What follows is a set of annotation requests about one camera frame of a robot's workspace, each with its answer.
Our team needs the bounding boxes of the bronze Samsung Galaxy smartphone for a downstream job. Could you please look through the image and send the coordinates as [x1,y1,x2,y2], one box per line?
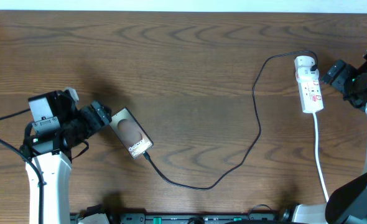
[109,107,154,159]

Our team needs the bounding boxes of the black USB charging cable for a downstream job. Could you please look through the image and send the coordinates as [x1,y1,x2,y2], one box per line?
[142,50,319,191]

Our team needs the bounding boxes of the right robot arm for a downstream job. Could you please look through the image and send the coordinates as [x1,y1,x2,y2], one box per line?
[288,51,367,223]

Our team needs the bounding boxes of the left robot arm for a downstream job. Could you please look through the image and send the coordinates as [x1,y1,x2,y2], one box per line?
[20,88,111,223]

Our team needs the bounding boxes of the white USB charger plug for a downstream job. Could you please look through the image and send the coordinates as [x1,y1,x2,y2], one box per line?
[294,55,315,70]

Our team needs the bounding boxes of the white power strip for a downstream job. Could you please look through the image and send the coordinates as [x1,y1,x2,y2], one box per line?
[295,67,323,114]

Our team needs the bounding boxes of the white power strip cord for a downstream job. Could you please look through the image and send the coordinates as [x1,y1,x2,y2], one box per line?
[312,112,330,203]

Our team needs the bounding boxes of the black left camera cable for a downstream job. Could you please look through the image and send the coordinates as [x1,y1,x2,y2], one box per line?
[0,108,45,224]

